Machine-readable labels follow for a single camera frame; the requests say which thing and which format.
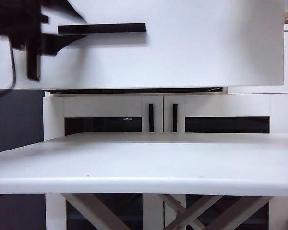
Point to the white glass panel cabinet door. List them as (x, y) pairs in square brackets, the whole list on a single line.
[(225, 105), (98, 105)]

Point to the white folding table leg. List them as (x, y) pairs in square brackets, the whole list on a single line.
[(201, 208), (244, 210), (180, 208), (93, 210)]

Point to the white cabinet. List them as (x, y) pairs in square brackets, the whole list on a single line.
[(46, 119)]

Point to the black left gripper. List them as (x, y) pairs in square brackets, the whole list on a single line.
[(19, 19)]

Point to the dark grey room door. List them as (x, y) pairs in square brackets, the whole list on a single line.
[(14, 119)]

